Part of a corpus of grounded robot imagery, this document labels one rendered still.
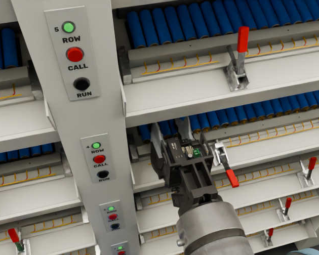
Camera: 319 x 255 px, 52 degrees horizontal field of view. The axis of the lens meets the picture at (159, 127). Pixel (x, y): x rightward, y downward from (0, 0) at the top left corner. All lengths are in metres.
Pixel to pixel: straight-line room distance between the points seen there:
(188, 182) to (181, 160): 0.04
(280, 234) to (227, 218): 0.83
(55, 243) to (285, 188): 0.57
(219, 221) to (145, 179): 0.22
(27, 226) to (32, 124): 0.39
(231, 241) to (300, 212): 0.69
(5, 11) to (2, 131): 0.18
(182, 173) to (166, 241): 0.51
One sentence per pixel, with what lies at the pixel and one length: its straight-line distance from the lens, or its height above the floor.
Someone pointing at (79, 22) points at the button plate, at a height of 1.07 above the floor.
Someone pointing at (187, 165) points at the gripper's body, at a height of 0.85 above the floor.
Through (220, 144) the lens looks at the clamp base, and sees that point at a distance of 0.64.
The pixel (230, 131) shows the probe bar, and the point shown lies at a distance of 0.66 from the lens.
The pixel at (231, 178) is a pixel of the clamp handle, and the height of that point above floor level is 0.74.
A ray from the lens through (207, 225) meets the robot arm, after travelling 0.45.
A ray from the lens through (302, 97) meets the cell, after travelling 0.76.
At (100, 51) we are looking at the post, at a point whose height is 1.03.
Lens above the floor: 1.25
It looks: 48 degrees down
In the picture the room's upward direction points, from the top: straight up
